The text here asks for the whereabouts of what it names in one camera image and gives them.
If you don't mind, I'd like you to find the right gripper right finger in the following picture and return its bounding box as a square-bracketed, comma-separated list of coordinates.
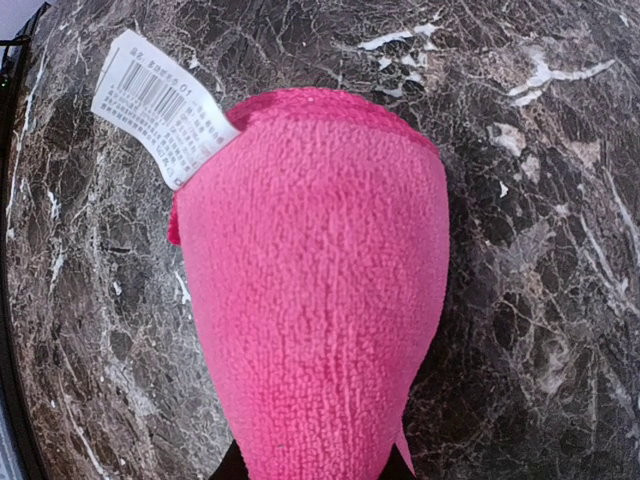
[379, 444, 416, 480]

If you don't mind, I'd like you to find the white barcode care label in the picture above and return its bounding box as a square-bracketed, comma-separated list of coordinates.
[91, 30, 240, 191]

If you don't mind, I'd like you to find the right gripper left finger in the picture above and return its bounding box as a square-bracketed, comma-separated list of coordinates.
[209, 442, 249, 480]

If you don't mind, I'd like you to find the pink towel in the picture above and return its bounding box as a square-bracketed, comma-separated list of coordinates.
[168, 88, 450, 479]

